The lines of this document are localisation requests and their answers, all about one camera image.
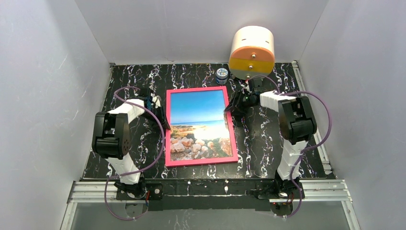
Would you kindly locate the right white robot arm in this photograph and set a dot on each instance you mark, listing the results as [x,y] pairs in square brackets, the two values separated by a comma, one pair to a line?
[296,121]

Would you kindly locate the aluminium right side rail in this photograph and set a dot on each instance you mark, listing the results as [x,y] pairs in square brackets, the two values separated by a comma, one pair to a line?
[309,113]

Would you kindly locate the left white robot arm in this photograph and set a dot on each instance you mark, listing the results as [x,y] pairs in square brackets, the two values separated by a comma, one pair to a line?
[111,133]

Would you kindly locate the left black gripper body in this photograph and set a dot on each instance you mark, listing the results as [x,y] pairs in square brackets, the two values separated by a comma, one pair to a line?
[159,113]

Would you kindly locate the aluminium rail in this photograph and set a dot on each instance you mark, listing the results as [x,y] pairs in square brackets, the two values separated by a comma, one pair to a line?
[309,113]
[314,190]

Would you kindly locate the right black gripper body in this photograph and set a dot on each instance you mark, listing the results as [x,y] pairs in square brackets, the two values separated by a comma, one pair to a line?
[236,103]

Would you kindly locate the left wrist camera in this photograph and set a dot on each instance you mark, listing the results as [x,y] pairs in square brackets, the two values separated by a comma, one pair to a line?
[156,100]

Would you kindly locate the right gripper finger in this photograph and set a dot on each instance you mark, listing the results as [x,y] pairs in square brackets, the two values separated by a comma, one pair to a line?
[239,111]
[236,99]

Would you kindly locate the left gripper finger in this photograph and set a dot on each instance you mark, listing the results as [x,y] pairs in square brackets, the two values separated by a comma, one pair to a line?
[167,125]
[160,116]

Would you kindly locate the aluminium front rail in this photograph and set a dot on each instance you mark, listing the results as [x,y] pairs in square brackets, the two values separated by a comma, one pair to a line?
[314,190]

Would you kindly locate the small blue white jar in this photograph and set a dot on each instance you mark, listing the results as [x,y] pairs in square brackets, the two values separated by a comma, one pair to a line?
[222,76]

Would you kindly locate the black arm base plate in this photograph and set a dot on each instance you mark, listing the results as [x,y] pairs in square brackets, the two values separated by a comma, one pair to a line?
[176,194]

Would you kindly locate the round cream drawer cabinet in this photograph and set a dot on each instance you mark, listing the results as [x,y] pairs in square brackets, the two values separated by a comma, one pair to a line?
[252,52]

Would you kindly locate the pink photo frame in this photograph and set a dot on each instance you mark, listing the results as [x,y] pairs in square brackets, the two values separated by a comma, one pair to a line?
[167,143]

